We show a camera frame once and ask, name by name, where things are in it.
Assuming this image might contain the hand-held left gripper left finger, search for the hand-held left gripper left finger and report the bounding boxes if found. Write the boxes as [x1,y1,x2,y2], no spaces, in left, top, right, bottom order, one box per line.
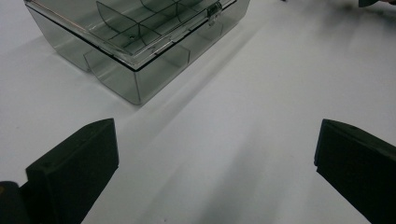
[25,118,120,224]

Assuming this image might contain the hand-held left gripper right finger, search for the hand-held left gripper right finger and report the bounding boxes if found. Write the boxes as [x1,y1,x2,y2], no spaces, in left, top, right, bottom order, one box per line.
[314,119,396,224]

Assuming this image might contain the clear plastic compartment box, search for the clear plastic compartment box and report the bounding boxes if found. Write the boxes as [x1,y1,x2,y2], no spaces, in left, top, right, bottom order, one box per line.
[22,0,251,105]

